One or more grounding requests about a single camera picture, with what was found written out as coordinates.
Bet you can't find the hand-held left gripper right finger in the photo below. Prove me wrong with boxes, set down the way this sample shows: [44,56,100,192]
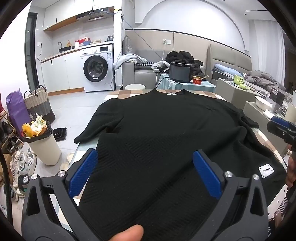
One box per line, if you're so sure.
[186,149,270,241]

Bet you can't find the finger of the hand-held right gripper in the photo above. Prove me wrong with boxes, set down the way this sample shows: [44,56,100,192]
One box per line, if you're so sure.
[267,116,296,141]

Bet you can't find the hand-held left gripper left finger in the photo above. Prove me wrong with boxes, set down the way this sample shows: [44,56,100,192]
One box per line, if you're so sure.
[22,148,103,241]

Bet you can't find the black knit sweater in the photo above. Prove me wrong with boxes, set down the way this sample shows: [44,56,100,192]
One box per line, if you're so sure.
[74,89,288,241]

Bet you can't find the pile of black clothes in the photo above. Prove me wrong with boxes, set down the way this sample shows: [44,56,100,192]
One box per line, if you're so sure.
[166,50,204,75]

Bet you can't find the person's right hand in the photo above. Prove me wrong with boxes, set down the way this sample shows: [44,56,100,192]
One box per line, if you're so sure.
[285,152,296,193]

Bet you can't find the person's left hand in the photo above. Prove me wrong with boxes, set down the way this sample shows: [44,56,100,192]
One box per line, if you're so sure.
[109,224,144,241]

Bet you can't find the low grey box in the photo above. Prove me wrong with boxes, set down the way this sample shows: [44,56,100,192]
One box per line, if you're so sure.
[243,101,279,133]

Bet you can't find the white basin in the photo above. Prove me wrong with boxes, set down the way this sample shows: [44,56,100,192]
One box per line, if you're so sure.
[255,95,274,108]

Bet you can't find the black cardboard box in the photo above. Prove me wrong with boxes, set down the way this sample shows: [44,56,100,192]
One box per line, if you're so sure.
[269,87,288,105]

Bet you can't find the black floor tray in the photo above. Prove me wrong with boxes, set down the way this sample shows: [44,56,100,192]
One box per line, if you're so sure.
[52,127,68,141]

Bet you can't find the beige trash bin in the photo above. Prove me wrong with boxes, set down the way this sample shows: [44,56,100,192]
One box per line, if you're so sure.
[22,114,62,166]

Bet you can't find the grey duvet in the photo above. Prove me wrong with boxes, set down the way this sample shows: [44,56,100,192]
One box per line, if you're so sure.
[243,70,287,93]

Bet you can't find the tall grey box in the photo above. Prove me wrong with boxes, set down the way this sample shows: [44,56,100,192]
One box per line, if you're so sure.
[216,77,258,110]

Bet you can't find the white sneakers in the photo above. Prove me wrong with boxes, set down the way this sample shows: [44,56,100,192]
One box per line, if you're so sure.
[9,148,38,202]

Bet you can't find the green plush toy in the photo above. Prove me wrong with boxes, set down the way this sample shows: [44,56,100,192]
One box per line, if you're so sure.
[233,74,248,90]

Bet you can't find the person's striped garment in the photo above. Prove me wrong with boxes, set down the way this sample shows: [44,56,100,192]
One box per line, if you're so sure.
[269,192,293,223]

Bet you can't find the white curtains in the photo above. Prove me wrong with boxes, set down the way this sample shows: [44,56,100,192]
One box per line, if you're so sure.
[253,19,286,81]

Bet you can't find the blue pillow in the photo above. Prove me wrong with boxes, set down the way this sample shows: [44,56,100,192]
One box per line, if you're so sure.
[213,63,234,75]

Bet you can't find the grey upholstered bed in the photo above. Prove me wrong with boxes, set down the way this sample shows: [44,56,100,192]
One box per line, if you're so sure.
[209,43,287,98]

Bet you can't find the small table with teal cloth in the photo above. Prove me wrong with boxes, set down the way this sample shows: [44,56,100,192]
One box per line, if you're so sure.
[157,73,217,93]

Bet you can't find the purple bag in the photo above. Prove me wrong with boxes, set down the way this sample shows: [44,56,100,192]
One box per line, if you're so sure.
[6,90,32,138]

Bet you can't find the metal shoe rack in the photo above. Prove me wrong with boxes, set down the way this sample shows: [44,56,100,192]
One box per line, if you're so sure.
[0,93,16,153]

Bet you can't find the plaid table blanket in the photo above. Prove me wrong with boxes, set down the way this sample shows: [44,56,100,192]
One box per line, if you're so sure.
[69,89,288,218]

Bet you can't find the white round stool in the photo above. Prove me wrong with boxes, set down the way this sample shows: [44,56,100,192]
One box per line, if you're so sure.
[125,83,146,91]

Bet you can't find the white kitchen base cabinets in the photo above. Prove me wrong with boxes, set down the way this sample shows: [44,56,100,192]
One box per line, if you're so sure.
[40,53,85,95]

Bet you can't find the white washing machine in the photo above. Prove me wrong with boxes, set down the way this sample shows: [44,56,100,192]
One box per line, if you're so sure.
[80,44,115,93]

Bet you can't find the black electric cooker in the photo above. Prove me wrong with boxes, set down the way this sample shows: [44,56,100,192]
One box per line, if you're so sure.
[169,61,194,83]

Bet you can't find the grey sofa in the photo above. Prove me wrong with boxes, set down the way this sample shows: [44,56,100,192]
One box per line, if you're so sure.
[122,35,167,88]

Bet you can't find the white crumpled cloth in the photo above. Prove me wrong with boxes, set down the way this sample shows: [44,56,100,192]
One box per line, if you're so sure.
[151,61,171,73]

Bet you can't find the light grey garment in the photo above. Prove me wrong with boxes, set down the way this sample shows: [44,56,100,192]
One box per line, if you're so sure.
[113,53,148,69]

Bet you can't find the dark glass door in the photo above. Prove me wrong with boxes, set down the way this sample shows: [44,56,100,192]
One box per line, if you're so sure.
[24,13,39,88]

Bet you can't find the steel range hood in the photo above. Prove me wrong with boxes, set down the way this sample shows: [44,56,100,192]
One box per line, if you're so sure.
[76,10,108,23]

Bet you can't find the black cable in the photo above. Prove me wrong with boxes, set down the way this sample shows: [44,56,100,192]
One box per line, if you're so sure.
[0,148,15,224]

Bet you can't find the woven basket with handles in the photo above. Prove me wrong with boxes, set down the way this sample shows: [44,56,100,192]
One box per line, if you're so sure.
[24,85,56,124]

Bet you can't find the white wall cabinets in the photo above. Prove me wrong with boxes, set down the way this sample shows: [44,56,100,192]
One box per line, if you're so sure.
[43,0,94,32]

